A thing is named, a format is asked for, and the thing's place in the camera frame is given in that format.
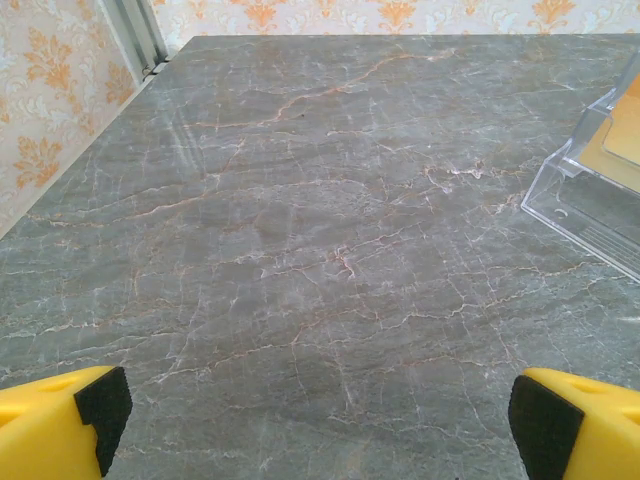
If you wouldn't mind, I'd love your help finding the aluminium upright post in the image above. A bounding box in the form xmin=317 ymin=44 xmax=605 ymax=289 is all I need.
xmin=97 ymin=0 xmax=171 ymax=84

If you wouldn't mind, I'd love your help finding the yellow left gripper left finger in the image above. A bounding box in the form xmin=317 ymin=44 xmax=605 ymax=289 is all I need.
xmin=0 ymin=365 xmax=133 ymax=480

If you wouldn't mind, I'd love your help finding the clear acrylic card stand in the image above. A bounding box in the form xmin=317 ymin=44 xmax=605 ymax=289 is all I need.
xmin=520 ymin=49 xmax=640 ymax=284

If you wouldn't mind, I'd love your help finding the gold orange card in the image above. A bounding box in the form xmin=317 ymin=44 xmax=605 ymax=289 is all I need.
xmin=574 ymin=52 xmax=640 ymax=194

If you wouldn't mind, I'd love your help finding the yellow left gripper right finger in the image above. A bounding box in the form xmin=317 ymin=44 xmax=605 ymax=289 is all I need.
xmin=508 ymin=367 xmax=640 ymax=480

